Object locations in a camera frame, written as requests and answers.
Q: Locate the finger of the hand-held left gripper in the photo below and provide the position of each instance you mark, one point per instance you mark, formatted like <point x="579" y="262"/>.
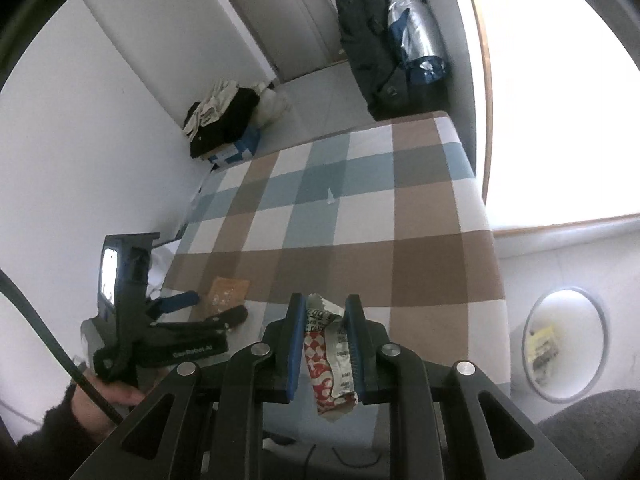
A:
<point x="175" y="302"/>
<point x="210" y="321"/>

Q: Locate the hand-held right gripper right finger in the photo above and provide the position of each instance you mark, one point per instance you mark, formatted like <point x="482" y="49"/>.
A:
<point x="356" y="350"/>

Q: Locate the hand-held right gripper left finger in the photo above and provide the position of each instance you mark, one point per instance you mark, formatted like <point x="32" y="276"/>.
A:
<point x="295" y="350"/>

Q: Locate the red white checkered wrapper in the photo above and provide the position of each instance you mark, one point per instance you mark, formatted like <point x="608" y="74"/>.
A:
<point x="320" y="360"/>

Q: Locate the orange snack packet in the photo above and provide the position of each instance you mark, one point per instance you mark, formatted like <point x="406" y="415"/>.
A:
<point x="227" y="295"/>

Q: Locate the yellow snack wrapper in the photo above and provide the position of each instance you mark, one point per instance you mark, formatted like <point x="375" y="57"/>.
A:
<point x="543" y="339"/>

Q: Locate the white round bin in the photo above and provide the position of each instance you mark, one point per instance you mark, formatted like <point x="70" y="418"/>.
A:
<point x="575" y="320"/>

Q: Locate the person's left forearm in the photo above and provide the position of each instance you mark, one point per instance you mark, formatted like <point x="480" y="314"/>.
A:
<point x="45" y="440"/>

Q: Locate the person's left hand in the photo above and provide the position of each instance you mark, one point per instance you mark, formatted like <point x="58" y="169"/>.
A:
<point x="122" y="396"/>

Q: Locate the checkered blanket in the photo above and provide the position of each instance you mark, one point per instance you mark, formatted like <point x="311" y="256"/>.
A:
<point x="350" y="270"/>

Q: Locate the small white scrap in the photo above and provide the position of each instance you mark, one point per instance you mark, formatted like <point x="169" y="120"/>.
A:
<point x="330" y="195"/>

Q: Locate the blue white box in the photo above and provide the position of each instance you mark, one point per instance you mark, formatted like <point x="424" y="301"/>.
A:
<point x="237" y="149"/>

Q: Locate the beige cloth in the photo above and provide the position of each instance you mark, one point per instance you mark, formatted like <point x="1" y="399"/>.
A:
<point x="210" y="105"/>

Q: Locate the white plastic bag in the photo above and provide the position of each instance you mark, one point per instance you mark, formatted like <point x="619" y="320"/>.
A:
<point x="272" y="102"/>

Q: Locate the person's grey trouser leg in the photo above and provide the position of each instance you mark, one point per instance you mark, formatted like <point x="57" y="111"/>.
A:
<point x="595" y="430"/>

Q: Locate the black hanging jacket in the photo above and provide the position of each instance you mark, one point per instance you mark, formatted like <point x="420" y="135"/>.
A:
<point x="370" y="50"/>

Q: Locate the grey door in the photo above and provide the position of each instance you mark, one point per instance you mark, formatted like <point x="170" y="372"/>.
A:
<point x="295" y="25"/>

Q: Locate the silver folded umbrella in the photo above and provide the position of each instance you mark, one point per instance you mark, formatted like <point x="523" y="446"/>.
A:
<point x="417" y="25"/>

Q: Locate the white table top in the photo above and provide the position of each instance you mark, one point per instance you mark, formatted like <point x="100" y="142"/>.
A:
<point x="560" y="85"/>

